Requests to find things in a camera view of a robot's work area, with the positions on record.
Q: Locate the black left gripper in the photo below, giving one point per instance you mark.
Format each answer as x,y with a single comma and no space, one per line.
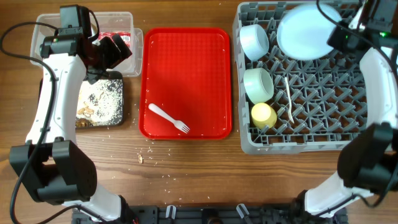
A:
116,56

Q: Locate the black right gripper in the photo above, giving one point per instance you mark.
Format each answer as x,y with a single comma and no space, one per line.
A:
337,38

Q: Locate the light blue plate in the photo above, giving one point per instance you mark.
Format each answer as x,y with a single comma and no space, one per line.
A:
303,32

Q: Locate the rice and food leftovers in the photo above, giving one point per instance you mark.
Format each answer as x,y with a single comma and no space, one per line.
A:
99,102

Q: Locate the white plastic spoon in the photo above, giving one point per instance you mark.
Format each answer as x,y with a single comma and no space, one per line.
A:
287,87

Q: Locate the light blue bowl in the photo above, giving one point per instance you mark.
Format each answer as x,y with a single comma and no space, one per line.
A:
254,41

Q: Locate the green bowl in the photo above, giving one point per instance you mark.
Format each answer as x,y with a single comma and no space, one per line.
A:
259,85

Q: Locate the pink plastic fork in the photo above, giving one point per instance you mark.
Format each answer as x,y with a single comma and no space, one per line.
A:
177,123

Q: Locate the yellow plastic cup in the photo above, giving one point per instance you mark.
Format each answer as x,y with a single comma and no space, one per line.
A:
263,115

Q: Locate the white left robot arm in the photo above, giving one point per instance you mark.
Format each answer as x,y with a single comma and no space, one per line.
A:
49,164

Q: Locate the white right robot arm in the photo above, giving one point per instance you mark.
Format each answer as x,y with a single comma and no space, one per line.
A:
364,167

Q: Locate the clear plastic waste bin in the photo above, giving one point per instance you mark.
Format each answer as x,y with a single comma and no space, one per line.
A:
108,22

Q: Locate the black waste tray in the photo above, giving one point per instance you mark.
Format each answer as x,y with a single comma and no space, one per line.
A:
102,102

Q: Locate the grey dishwasher rack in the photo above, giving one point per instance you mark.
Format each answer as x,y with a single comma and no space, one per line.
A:
329,104

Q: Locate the red snack wrapper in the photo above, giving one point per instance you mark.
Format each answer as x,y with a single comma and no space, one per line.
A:
126,36

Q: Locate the red serving tray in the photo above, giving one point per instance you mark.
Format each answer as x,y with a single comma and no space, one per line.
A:
187,73

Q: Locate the food scrap on table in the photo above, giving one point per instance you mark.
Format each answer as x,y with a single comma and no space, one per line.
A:
140,159

